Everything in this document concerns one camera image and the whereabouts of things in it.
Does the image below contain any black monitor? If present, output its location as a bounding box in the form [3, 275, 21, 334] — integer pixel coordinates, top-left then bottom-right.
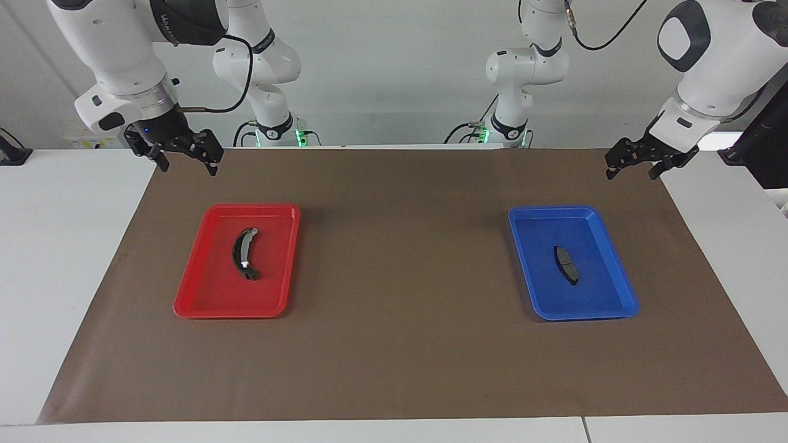
[717, 80, 788, 189]

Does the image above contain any black base cable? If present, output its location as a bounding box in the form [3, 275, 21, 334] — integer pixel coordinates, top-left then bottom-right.
[233, 120, 259, 148]
[444, 122, 487, 144]

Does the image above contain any long curved black brake pad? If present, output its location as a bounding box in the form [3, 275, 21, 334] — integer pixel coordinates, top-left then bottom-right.
[231, 227, 261, 281]

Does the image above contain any blue plastic tray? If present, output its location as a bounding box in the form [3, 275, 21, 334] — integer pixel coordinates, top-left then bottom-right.
[508, 206, 640, 322]

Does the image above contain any red plastic tray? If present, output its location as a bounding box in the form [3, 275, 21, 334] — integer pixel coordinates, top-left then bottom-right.
[173, 203, 301, 319]

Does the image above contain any small grey brake pad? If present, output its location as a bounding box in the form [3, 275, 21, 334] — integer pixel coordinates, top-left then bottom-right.
[553, 245, 580, 285]

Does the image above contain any black right base cable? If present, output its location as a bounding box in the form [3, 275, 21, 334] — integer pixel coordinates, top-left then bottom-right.
[233, 120, 259, 148]

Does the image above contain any white wall socket box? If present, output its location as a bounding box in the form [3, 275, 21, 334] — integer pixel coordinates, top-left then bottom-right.
[65, 129, 131, 149]

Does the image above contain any brown table mat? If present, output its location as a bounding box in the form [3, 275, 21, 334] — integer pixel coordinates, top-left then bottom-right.
[37, 148, 788, 425]

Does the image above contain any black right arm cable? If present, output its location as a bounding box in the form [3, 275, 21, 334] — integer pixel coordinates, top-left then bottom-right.
[179, 34, 254, 114]

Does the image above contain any black left base cable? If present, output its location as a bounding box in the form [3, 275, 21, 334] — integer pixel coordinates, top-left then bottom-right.
[444, 122, 487, 144]

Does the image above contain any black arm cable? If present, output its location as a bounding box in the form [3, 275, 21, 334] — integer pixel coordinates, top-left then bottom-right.
[563, 0, 648, 52]
[179, 34, 254, 114]

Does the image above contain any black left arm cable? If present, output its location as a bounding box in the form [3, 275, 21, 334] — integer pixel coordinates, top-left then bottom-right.
[563, 0, 648, 52]

